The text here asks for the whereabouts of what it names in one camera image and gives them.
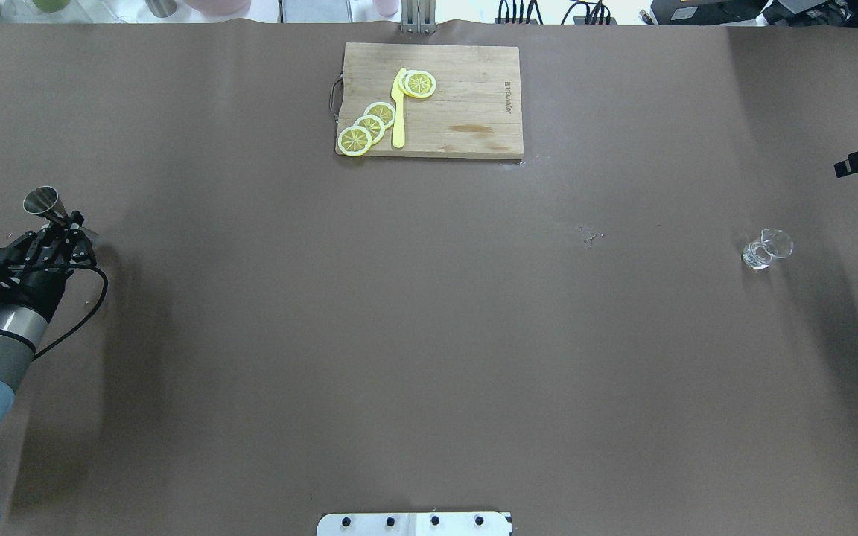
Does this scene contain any lemon slice upper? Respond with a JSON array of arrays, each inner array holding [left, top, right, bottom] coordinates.
[[364, 101, 396, 128]]

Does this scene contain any steel double jigger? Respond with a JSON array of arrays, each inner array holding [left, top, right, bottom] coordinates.
[[22, 186, 101, 244]]

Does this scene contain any aluminium frame post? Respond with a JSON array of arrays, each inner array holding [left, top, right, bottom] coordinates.
[[399, 0, 438, 35]]

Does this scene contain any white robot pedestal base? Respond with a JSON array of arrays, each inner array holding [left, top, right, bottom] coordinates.
[[316, 511, 514, 535]]

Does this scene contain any small clear glass cup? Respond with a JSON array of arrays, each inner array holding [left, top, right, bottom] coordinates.
[[741, 228, 795, 272]]

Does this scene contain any pink bowl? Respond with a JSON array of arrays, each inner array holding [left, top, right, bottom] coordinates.
[[184, 0, 251, 16]]

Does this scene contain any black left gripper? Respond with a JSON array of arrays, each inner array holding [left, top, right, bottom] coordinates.
[[4, 211, 98, 318]]

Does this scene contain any pink cup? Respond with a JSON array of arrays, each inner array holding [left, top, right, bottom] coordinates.
[[372, 0, 401, 18]]

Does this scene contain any black power adapter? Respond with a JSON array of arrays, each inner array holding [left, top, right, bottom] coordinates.
[[649, 1, 769, 26]]

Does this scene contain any lemon slice on knife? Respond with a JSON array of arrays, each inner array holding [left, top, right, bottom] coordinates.
[[396, 70, 438, 99]]

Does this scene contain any lemon slice middle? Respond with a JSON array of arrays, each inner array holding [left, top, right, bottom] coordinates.
[[354, 113, 386, 146]]

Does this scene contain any yellow plastic knife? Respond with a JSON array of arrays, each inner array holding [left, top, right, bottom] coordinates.
[[390, 68, 407, 149]]

